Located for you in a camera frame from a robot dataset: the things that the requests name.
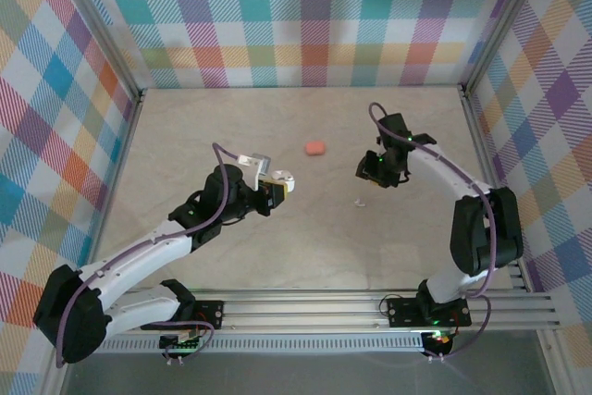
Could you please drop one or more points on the pink earbud charging case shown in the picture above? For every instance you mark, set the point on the pink earbud charging case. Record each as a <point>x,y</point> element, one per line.
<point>315,147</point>

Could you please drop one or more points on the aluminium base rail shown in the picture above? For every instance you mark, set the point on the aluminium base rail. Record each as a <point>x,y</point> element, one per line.
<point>300,309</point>

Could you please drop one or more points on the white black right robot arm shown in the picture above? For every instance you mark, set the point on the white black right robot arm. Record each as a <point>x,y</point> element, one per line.
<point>481,228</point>

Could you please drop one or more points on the small controller board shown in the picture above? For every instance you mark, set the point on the small controller board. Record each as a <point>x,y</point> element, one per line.
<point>182,344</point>
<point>437,341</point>

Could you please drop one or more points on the white left camera mount bracket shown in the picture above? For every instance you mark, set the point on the white left camera mount bracket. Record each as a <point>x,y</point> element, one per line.
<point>245,159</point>

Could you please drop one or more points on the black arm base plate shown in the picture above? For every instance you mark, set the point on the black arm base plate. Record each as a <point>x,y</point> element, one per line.
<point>402,312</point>
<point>210,314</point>

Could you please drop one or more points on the aluminium frame post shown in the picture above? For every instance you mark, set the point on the aluminium frame post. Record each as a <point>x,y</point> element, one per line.
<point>560,378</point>
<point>53,378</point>
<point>98,20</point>
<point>505,20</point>

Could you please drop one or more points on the white earbud charging case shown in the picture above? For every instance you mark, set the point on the white earbud charging case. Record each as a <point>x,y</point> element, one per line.
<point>282,177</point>

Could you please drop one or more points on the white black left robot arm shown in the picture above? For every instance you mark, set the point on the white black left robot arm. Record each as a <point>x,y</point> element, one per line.
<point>134,249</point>

